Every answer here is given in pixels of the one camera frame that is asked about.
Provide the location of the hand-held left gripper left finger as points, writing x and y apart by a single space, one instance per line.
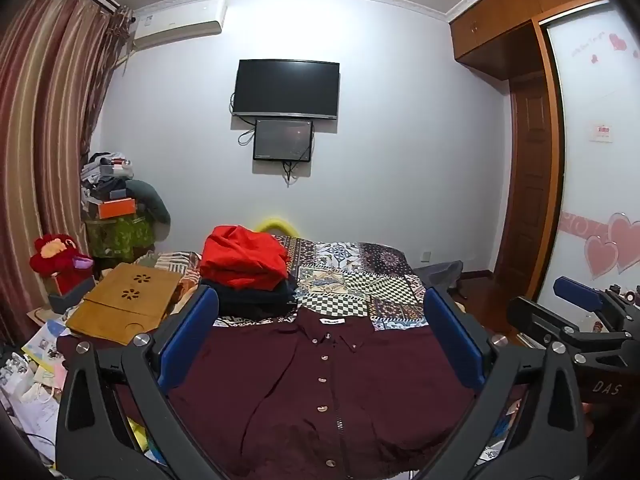
192 340

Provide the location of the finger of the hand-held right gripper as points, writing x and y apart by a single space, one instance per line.
537 322
575 292

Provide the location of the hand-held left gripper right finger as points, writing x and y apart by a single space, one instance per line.
452 340

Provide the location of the maroon button shirt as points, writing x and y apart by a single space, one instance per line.
280 385

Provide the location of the pile of grey clothes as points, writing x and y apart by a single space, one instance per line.
105 172

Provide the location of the black folded garment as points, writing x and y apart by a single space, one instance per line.
260 311

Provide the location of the navy folded garment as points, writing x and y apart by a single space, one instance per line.
250 294

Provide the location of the wooden lap table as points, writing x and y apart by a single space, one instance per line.
125 300

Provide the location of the red folded garment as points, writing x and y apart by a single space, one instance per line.
240 255

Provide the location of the patchwork bedspread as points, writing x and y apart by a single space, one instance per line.
350 270

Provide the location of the grey box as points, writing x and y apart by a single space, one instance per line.
70 297

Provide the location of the orange box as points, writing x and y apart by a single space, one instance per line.
117 208

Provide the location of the red plush toy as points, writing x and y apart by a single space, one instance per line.
52 255

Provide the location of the pile of papers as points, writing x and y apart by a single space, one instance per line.
30 385

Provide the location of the small black monitor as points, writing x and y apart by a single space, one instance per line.
282 139

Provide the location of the striped brown curtain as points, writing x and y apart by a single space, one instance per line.
45 125

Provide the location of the wooden overhead cabinet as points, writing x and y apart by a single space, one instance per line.
505 25

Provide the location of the white air conditioner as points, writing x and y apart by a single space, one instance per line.
175 25

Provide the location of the wall socket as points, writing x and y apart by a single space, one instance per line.
425 256

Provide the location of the wall television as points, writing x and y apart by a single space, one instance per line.
286 87

